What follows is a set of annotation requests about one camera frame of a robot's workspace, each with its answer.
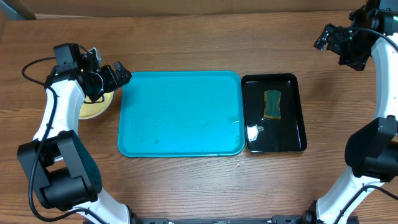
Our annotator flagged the yellow-green round plate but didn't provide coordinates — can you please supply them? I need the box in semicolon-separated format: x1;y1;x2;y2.
79;92;114;119

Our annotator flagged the green and yellow sponge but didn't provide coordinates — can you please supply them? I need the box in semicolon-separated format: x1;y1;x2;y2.
263;90;281;119

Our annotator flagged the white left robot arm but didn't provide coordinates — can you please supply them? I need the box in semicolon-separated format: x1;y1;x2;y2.
17;43;140;223

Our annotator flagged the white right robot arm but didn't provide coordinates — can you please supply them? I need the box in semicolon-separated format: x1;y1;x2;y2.
301;0;397;224

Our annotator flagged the teal plastic tray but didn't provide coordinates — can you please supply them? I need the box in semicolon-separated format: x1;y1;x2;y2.
118;70;245;157

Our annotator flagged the black rectangular tray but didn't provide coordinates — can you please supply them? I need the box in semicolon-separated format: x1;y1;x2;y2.
241;73;307;153

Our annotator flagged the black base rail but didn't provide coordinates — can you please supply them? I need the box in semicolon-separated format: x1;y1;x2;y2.
82;215;360;224

